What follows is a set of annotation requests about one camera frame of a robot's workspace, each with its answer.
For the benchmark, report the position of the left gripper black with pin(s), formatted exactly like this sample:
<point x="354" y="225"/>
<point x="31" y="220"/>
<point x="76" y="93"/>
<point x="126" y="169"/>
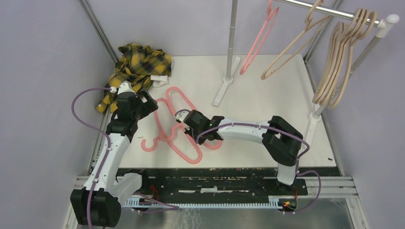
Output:
<point x="148" y="106"/>

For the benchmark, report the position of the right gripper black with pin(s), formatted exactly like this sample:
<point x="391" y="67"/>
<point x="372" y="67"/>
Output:
<point x="190" y="131"/>

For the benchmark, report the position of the clothes rack metal white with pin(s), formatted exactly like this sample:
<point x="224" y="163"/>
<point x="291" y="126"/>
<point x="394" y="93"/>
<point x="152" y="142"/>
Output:
<point x="383" y="26"/>

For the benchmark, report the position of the white cable duct strip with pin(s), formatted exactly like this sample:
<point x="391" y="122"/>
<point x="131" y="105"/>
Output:
<point x="135" y="202"/>

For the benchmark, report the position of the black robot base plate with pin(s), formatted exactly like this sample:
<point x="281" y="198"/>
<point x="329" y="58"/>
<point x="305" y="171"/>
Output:
<point x="215" y="185"/>

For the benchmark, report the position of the yellow plaid shirt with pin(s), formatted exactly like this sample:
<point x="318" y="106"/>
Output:
<point x="138" y="64"/>

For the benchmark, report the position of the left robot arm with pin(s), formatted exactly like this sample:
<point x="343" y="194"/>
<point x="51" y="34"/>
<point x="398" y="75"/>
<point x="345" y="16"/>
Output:
<point x="99" y="202"/>

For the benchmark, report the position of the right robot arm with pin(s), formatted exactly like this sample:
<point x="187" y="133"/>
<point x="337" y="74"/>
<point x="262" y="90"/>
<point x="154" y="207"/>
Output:
<point x="281" y="140"/>

